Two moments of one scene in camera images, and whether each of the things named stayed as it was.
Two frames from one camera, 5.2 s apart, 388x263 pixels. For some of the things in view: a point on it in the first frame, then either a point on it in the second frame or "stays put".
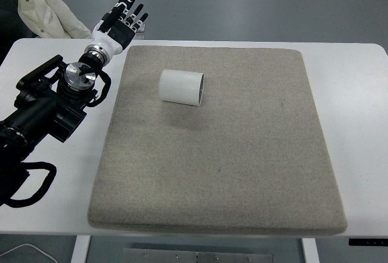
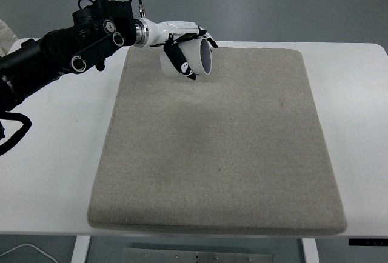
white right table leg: [310, 250] stays put
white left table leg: [81, 248] stays put
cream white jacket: [42, 11] to [7, 39]
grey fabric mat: [254, 157] stays put
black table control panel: [368, 242] stays put
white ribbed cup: [182, 86] to [197, 53]
